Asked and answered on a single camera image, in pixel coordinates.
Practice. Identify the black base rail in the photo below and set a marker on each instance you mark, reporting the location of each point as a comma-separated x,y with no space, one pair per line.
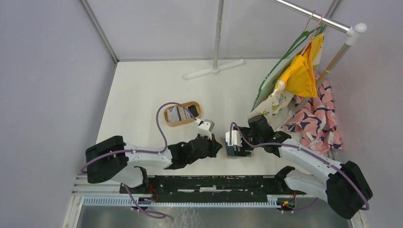
213,189

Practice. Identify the pink clothes hanger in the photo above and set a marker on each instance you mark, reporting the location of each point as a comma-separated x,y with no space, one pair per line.
313,34

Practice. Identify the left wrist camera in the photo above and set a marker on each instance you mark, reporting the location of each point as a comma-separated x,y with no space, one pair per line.
205,127

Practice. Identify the metal hanging rod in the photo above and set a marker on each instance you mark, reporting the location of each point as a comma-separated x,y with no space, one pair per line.
348,30

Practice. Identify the white clothes rack stand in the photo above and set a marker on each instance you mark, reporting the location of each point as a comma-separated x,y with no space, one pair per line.
215,68

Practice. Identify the pink patterned garment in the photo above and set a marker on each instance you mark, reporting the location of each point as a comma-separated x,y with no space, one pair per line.
317,123

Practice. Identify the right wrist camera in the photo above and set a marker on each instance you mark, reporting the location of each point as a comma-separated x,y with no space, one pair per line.
233,138

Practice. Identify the green clothes hanger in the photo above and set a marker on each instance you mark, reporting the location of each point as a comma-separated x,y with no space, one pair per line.
268,84

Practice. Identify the cards in holder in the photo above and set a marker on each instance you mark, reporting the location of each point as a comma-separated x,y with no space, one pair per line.
177,113

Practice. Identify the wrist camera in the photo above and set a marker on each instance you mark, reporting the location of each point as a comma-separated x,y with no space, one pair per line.
205,127
233,138

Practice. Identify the wooden card tray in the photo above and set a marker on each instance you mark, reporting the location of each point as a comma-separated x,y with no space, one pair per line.
244,152

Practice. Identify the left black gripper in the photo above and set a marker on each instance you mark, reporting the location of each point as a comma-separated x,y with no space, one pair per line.
215,147

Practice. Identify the tan oval card holder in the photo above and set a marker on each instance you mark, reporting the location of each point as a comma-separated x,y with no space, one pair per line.
199,111

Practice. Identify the yellow garment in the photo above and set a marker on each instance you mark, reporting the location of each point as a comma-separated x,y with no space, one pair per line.
298,78

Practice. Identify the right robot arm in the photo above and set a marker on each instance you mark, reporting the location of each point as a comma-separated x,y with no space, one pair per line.
342,185

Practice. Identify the white printed garment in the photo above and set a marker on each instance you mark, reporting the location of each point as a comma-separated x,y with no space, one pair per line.
278,100

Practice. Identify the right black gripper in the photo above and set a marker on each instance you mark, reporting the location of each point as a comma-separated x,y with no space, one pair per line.
245,130

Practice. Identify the wooden rack pole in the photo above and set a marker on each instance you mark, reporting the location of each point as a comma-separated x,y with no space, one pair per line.
291,111

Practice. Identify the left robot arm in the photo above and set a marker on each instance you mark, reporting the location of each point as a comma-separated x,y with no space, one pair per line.
115,160

